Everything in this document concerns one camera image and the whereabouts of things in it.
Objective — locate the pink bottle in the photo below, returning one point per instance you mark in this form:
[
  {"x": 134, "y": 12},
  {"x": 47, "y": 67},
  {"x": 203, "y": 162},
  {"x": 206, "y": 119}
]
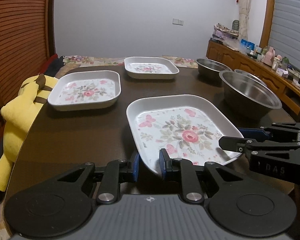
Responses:
[{"x": 269, "y": 55}]

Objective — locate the wooden sideboard cabinet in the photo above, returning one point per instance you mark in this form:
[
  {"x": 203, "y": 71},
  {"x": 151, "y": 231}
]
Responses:
[{"x": 285, "y": 89}]

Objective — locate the yellow plush toy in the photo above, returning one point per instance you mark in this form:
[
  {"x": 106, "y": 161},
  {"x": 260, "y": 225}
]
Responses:
[{"x": 19, "y": 115}]

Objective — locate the medium steel bowl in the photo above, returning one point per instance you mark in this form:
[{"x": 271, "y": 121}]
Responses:
[{"x": 250, "y": 76}]

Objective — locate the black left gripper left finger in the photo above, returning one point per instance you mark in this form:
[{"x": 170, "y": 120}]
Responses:
[{"x": 113, "y": 175}]

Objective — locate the blue box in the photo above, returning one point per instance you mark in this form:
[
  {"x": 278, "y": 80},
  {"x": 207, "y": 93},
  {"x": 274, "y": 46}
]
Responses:
[{"x": 247, "y": 44}]

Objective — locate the floral bed blanket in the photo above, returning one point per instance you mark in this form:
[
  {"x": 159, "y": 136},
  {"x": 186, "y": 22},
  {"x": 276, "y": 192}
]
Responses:
[{"x": 86, "y": 61}]

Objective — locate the large steel bowl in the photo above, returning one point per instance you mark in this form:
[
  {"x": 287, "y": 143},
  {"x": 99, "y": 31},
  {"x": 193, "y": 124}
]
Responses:
[{"x": 247, "y": 96}]

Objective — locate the small steel bowl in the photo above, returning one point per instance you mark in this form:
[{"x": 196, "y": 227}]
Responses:
[{"x": 211, "y": 69}]

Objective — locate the large floral white plate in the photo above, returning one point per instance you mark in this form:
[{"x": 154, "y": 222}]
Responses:
[{"x": 186, "y": 126}]

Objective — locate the medium floral white plate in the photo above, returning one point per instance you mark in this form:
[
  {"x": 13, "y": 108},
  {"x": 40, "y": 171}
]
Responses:
[{"x": 85, "y": 91}]

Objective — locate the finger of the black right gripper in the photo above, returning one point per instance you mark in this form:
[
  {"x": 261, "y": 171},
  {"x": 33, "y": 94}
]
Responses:
[
  {"x": 243, "y": 145},
  {"x": 277, "y": 132}
]

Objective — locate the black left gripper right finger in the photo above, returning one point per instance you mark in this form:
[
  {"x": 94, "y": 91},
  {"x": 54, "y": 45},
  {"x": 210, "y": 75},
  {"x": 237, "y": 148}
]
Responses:
[{"x": 185, "y": 174}]

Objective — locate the wooden louvered wardrobe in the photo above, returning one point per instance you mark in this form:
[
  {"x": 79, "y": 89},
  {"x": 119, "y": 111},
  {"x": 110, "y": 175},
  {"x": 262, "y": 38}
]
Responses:
[{"x": 26, "y": 42}]

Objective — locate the stack of folded cloths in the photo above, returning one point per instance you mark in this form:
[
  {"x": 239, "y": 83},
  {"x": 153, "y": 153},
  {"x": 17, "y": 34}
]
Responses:
[{"x": 221, "y": 32}]

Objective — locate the small floral white plate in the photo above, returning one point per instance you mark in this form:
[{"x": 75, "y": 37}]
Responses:
[{"x": 150, "y": 68}]

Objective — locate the cream curtain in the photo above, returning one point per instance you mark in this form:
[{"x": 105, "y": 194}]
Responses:
[{"x": 244, "y": 11}]

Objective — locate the white wall switch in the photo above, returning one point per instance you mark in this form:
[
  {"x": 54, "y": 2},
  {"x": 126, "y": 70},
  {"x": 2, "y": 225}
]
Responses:
[{"x": 177, "y": 22}]

